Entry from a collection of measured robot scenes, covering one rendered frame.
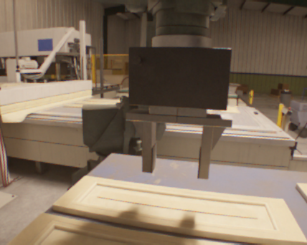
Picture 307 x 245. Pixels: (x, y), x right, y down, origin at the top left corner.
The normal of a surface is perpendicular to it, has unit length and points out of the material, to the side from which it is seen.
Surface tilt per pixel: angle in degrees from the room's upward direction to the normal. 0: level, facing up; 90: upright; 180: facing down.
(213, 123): 90
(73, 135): 90
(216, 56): 90
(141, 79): 90
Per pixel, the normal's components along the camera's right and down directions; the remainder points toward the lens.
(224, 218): -0.02, -0.91
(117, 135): 0.26, 0.22
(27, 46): -0.22, 0.22
